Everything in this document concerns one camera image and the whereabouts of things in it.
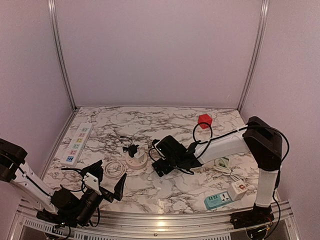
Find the white multicolour power strip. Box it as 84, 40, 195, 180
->
60, 122, 93, 168

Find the pink round power socket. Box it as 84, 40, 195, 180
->
125, 153, 148, 170

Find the small white charger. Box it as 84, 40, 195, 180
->
134, 151, 145, 163

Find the black power adapter with cable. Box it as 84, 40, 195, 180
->
119, 135, 139, 158

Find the red cube socket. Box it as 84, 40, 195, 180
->
197, 113, 213, 129

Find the teal power strip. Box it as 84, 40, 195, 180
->
204, 191, 233, 210

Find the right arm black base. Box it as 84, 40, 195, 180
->
230, 204, 275, 229

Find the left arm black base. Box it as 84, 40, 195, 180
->
36, 209, 78, 228

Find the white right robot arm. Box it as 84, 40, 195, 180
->
152, 116, 290, 224

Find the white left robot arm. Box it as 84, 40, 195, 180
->
0, 139, 127, 228

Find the green white plug adapter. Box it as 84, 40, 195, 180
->
215, 157, 230, 168

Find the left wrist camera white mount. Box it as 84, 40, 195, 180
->
83, 172, 102, 195

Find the aluminium front rail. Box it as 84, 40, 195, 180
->
14, 203, 295, 240

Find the white strip cable plug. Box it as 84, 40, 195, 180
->
86, 110, 97, 124

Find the left aluminium frame post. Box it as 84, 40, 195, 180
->
47, 0, 77, 111

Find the aluminium frame post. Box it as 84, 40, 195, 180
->
47, 0, 77, 111
237, 0, 270, 113

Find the right aluminium frame post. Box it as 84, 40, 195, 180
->
237, 0, 270, 113

